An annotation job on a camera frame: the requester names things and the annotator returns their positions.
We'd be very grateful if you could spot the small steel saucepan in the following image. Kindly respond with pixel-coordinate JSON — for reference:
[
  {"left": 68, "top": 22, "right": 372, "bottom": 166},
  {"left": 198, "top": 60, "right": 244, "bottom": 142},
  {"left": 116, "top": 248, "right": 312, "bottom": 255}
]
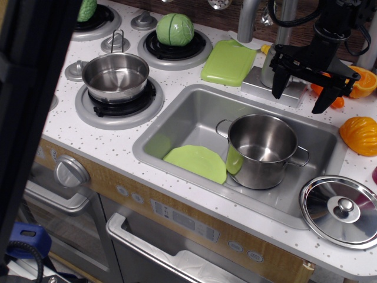
[{"left": 82, "top": 29, "right": 150, "bottom": 104}]

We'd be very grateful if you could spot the silver stove knob rear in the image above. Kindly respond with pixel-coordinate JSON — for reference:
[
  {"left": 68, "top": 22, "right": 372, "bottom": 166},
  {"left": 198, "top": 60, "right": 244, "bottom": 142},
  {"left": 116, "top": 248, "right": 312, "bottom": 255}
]
[{"left": 130, "top": 11, "right": 157, "bottom": 31}]

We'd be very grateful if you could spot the rear stove burner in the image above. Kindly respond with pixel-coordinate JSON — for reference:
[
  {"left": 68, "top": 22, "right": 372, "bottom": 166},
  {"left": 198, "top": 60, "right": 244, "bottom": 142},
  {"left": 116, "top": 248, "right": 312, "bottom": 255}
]
[{"left": 137, "top": 30, "right": 213, "bottom": 71}]

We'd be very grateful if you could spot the green toy cabbage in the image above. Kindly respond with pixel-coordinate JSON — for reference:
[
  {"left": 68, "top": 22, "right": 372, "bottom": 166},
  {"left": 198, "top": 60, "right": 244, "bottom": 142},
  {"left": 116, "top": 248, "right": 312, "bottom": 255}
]
[{"left": 156, "top": 13, "right": 194, "bottom": 47}]

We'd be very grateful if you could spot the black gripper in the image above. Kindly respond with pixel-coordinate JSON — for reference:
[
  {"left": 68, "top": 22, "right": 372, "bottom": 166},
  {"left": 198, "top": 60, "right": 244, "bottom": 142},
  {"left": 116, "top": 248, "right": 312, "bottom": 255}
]
[{"left": 270, "top": 24, "right": 361, "bottom": 114}]

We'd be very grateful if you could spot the orange toy carrot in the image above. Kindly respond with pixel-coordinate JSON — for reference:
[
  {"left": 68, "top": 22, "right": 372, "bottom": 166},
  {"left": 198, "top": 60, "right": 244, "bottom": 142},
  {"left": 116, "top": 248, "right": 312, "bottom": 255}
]
[{"left": 310, "top": 73, "right": 344, "bottom": 108}]

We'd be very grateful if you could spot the silver stove knob middle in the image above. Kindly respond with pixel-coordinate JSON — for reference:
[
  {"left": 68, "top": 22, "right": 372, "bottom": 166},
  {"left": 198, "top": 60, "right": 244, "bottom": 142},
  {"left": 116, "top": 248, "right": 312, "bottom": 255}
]
[{"left": 100, "top": 32, "right": 130, "bottom": 53}]

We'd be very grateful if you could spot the grey curved pipe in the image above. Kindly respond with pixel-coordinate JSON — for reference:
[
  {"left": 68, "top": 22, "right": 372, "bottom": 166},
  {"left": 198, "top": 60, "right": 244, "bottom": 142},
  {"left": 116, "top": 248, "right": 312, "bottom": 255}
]
[{"left": 237, "top": 0, "right": 261, "bottom": 43}]

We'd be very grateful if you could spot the dishwasher door handle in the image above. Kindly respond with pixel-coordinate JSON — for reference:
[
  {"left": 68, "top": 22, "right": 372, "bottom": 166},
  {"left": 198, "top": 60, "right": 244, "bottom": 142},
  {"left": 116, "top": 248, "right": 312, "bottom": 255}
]
[{"left": 106, "top": 213, "right": 243, "bottom": 282}]

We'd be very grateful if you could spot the green plastic plate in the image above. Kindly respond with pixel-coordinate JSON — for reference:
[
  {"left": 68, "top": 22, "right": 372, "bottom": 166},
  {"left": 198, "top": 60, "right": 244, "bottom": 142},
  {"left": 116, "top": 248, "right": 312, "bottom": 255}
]
[{"left": 163, "top": 145, "right": 227, "bottom": 185}]

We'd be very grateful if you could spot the blue clamp with cable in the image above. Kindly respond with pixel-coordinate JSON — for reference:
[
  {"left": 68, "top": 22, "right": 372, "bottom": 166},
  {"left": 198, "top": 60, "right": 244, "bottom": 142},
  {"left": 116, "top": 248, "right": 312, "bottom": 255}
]
[{"left": 5, "top": 222, "right": 52, "bottom": 282}]

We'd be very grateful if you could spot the orange toy pepper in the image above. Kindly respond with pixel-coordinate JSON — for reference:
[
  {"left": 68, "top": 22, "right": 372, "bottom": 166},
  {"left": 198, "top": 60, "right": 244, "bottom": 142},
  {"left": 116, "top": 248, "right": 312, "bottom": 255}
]
[{"left": 339, "top": 117, "right": 376, "bottom": 156}]

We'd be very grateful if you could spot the grey sink basin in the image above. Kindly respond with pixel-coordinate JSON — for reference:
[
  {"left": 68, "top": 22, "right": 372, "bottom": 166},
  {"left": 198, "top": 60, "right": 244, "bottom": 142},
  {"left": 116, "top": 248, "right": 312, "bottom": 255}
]
[{"left": 133, "top": 84, "right": 347, "bottom": 229}]

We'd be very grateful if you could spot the black foreground frame post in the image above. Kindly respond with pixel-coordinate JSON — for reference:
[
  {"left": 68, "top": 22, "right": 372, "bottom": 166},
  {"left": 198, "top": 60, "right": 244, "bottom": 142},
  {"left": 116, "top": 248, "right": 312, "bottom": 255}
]
[{"left": 1, "top": 1, "right": 81, "bottom": 251}]

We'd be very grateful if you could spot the green cutting board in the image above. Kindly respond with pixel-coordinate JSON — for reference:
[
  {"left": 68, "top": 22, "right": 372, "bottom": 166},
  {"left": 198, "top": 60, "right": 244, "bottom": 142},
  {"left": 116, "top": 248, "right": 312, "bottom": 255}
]
[{"left": 200, "top": 40, "right": 257, "bottom": 87}]

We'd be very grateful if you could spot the stove burner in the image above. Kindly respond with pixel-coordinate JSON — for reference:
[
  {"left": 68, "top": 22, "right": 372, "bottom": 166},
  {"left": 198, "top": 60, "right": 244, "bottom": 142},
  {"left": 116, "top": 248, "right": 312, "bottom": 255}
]
[
  {"left": 137, "top": 30, "right": 213, "bottom": 71},
  {"left": 71, "top": 4, "right": 121, "bottom": 42},
  {"left": 75, "top": 78, "right": 164, "bottom": 130}
]

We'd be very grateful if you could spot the silver faucet with base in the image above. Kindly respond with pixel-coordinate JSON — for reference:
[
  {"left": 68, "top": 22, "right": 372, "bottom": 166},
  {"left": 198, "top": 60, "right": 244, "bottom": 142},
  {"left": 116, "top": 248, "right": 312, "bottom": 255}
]
[{"left": 241, "top": 1, "right": 307, "bottom": 108}]

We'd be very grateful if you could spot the far left stove burner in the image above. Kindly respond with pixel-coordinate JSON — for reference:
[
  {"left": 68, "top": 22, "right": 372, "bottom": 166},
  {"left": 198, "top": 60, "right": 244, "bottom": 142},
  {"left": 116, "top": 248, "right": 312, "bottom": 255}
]
[{"left": 71, "top": 4, "right": 121, "bottom": 42}]

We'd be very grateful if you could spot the orange toy half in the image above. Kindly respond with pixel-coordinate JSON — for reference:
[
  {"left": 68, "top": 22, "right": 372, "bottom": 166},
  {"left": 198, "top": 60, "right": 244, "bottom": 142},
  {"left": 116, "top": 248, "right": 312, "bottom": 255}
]
[{"left": 349, "top": 65, "right": 376, "bottom": 98}]

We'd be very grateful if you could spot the yellow toy corn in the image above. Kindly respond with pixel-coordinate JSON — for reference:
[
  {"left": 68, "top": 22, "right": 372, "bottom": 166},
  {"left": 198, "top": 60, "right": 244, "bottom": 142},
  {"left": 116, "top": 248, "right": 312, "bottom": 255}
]
[{"left": 260, "top": 44, "right": 271, "bottom": 55}]

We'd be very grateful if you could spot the tall steel pot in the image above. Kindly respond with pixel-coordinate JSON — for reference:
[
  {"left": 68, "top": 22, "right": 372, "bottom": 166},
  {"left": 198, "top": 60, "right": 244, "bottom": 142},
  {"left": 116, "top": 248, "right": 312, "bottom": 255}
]
[{"left": 215, "top": 114, "right": 310, "bottom": 190}]

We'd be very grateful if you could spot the silver stove knob left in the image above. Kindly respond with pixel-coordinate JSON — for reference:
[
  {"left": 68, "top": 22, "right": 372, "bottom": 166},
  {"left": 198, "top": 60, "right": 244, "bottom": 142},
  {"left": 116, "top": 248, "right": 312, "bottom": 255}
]
[{"left": 64, "top": 60, "right": 88, "bottom": 82}]

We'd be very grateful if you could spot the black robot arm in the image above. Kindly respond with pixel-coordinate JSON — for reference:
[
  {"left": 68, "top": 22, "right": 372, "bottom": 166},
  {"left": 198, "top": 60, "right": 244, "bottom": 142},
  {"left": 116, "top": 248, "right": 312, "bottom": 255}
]
[{"left": 270, "top": 1, "right": 376, "bottom": 114}]

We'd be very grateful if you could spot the purple toy at edge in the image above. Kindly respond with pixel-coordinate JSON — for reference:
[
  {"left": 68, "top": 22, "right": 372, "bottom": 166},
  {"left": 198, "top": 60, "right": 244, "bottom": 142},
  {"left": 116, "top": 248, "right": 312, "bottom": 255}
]
[{"left": 372, "top": 167, "right": 377, "bottom": 183}]

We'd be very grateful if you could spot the steel pot lid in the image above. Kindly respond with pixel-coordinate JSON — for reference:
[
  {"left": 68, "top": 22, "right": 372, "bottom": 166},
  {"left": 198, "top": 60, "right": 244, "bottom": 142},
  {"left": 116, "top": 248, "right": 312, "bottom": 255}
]
[{"left": 299, "top": 175, "right": 376, "bottom": 249}]

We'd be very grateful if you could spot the front stove burner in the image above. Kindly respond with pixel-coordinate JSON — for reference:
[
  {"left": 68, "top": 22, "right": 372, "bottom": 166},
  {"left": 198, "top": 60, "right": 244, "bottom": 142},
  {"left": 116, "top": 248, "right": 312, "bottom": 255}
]
[{"left": 75, "top": 78, "right": 164, "bottom": 130}]

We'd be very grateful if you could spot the silver oven knob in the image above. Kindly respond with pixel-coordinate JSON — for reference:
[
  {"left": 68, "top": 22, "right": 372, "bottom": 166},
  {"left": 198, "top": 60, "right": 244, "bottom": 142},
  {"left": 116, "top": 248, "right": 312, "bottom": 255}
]
[{"left": 54, "top": 154, "right": 90, "bottom": 188}]

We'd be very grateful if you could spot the green toy vegetable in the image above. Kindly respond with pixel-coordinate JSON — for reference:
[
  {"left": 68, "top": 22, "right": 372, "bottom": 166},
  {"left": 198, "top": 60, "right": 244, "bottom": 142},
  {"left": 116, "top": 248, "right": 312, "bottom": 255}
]
[{"left": 77, "top": 0, "right": 97, "bottom": 22}]

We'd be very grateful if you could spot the silver stove knob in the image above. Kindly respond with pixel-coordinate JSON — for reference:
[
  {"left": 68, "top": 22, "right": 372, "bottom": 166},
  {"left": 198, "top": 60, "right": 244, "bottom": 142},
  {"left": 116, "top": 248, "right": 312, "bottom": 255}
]
[
  {"left": 100, "top": 32, "right": 130, "bottom": 53},
  {"left": 64, "top": 60, "right": 88, "bottom": 82},
  {"left": 130, "top": 11, "right": 157, "bottom": 31}
]

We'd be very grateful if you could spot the oven door handle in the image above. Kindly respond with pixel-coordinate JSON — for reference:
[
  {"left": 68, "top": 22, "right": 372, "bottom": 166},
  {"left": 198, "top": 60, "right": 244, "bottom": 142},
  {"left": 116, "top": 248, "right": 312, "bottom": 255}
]
[{"left": 24, "top": 181, "right": 90, "bottom": 217}]

